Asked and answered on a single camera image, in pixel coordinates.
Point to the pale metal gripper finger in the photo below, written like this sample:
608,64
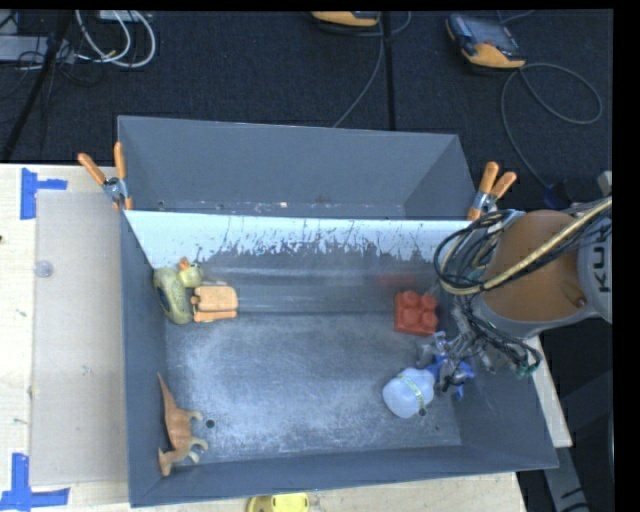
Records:
451,371
431,350

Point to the orange toy dinosaur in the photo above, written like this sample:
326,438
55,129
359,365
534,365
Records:
177,430

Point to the yellow-green toy duck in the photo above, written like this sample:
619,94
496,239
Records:
172,295

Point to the grey metal bin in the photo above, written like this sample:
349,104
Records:
310,380

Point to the white and blue spray bottle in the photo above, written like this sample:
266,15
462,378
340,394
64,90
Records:
407,392

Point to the red toy building block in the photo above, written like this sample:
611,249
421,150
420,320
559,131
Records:
415,314

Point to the orange toy bread stack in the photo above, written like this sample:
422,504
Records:
216,302

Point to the pale wood flat board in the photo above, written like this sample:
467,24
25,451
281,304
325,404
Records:
75,340

